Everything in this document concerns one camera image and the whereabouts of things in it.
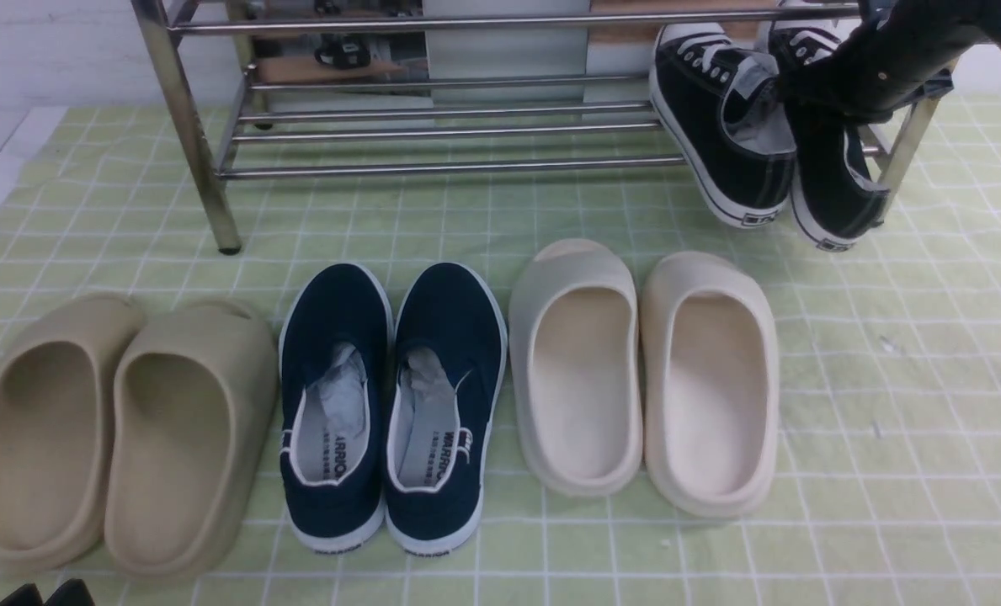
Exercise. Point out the green checkered floor cloth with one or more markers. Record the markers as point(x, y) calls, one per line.
point(889, 483)

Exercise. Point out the cream left slide slipper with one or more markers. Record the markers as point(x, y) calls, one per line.
point(574, 338)

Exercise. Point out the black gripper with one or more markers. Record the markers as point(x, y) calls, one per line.
point(897, 56)

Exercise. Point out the black device behind rack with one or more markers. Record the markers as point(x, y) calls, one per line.
point(343, 51)

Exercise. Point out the navy slip-on shoe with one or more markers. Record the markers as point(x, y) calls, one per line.
point(451, 348)
point(333, 353)

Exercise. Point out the steel shoe rack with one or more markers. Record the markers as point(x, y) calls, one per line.
point(251, 121)

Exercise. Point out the navy right slip-on shoe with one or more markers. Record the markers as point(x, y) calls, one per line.
point(451, 348)

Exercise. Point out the cream right slide slipper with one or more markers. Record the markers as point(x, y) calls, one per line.
point(712, 403)

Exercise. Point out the tan left slide slipper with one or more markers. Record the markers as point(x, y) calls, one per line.
point(57, 429)

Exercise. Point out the black canvas sneaker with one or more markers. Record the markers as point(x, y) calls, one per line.
point(833, 197)
point(719, 102)

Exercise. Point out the tan slide slipper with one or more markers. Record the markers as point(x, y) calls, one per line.
point(193, 400)
point(57, 429)

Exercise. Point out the tan right slide slipper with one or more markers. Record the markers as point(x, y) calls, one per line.
point(193, 400)

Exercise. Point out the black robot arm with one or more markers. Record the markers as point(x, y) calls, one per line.
point(898, 56)

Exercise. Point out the cream slide slipper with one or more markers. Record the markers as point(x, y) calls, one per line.
point(574, 338)
point(712, 403)

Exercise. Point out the navy left slip-on shoe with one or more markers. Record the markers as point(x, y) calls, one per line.
point(333, 353)

